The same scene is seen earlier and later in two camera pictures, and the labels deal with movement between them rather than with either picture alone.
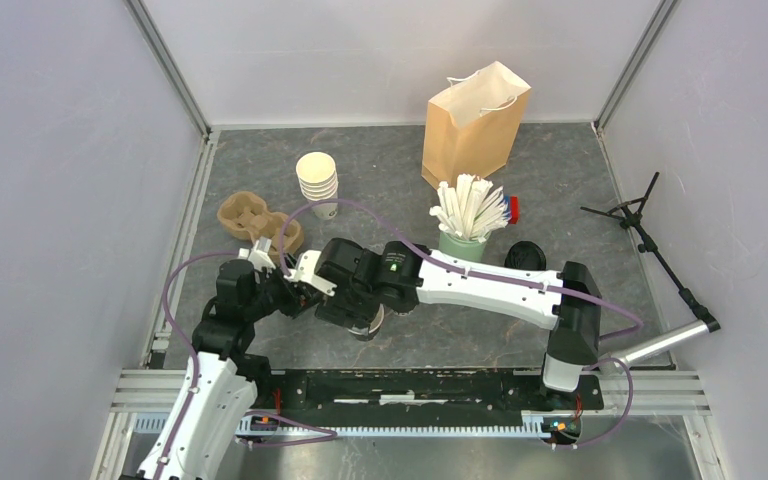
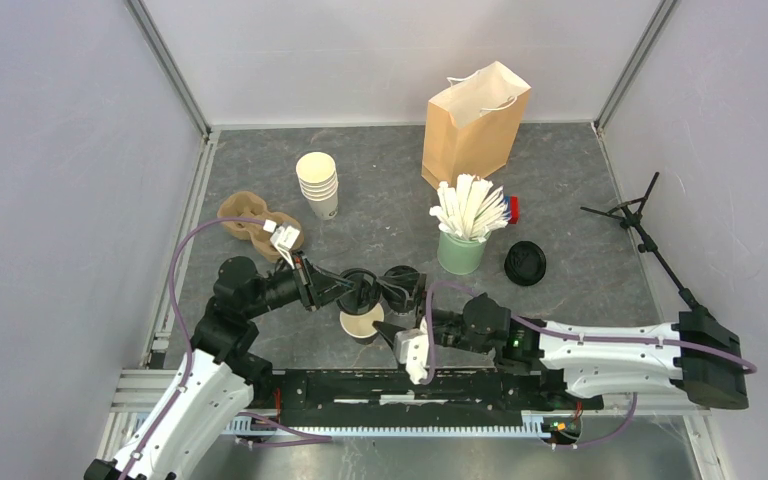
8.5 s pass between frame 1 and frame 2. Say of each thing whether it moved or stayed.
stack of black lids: stayed
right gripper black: moved
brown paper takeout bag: stayed
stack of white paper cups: stayed
